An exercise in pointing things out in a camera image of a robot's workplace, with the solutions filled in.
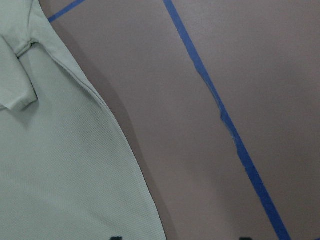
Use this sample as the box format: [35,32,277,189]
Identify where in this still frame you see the olive green long-sleeve shirt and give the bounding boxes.
[0,0,166,240]

